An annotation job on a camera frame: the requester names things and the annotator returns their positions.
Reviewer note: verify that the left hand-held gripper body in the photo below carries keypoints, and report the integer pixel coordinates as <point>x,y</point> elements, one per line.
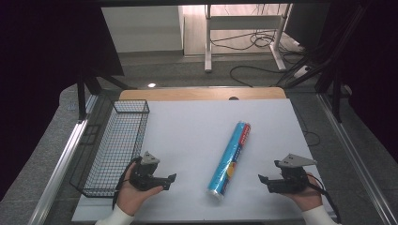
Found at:
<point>143,179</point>

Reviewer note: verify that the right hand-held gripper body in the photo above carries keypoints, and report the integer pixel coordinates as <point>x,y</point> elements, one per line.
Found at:
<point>291,182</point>

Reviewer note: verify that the person's left hand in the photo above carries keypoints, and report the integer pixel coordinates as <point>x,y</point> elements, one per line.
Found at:
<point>131,197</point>

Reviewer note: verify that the person's right hand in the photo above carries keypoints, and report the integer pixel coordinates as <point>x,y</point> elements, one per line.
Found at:
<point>308,197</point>

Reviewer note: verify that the blue plastic wrap roll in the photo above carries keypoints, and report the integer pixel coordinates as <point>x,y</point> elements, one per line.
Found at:
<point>230,161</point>

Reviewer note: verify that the white table mat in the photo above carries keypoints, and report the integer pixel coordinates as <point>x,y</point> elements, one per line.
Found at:
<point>187,137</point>

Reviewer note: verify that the black metal stand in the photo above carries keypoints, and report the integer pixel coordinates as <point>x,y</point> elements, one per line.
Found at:
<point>336,100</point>
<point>82,97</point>

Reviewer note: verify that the white power strip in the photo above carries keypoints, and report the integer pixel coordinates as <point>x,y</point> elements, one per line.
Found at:
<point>301,71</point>

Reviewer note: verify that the black curtain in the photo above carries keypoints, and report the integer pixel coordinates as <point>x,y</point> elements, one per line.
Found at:
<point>37,62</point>
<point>375,62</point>

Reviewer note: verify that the white cabinet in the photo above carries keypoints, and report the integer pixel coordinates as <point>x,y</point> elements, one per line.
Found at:
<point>144,28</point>

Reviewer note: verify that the aluminium frame rail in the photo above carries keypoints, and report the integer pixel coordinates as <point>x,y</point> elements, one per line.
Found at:
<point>62,162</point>
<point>353,156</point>

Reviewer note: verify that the white metal desk frame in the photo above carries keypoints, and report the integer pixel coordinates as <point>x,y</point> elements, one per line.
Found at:
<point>207,37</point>

